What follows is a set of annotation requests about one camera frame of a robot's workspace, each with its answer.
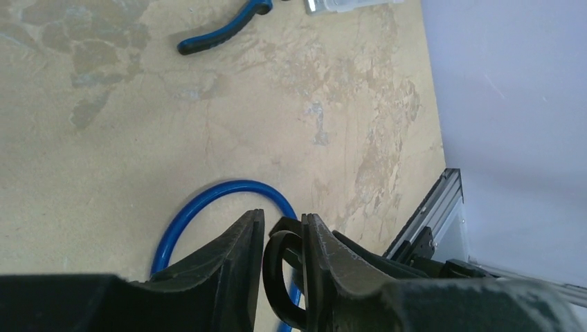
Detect blue handled pliers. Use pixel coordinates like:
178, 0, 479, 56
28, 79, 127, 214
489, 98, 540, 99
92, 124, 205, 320
177, 0, 273, 55

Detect blue cable lock loop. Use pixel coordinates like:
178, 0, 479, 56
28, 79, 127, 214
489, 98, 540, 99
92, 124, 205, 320
150, 180, 300, 331

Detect black lock body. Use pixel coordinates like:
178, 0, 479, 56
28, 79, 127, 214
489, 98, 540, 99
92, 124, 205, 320
262, 216, 307, 331

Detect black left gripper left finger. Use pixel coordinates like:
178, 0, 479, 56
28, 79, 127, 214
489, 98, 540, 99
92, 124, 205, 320
1, 210, 264, 331

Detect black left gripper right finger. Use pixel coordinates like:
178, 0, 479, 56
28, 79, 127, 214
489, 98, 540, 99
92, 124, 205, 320
301, 214, 583, 331

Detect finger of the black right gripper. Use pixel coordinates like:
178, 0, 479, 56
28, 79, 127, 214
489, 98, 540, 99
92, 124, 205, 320
333, 230, 430, 279

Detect clear plastic screw organizer box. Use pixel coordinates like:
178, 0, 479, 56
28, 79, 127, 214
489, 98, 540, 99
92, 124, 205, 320
304, 0, 403, 15

